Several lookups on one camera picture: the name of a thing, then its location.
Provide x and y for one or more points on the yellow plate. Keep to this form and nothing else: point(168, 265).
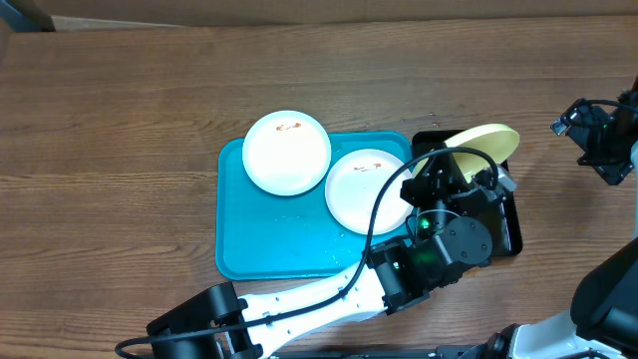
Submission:
point(498, 141)

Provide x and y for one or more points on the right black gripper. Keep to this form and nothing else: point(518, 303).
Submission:
point(591, 134)

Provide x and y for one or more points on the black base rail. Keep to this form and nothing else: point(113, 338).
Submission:
point(441, 352)

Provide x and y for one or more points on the teal plastic tray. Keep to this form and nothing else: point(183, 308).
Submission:
point(259, 235)

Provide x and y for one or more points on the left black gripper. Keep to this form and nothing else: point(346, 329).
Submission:
point(427, 189)

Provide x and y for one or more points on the dark chair leg corner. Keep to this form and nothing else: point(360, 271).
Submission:
point(26, 16)

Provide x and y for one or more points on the black water tray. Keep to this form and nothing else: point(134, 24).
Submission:
point(501, 221)

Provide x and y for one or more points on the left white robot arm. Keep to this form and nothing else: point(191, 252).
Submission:
point(450, 237)

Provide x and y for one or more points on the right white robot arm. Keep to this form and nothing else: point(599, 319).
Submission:
point(602, 319)

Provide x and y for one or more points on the white plate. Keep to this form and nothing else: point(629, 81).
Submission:
point(286, 153)
point(353, 185)

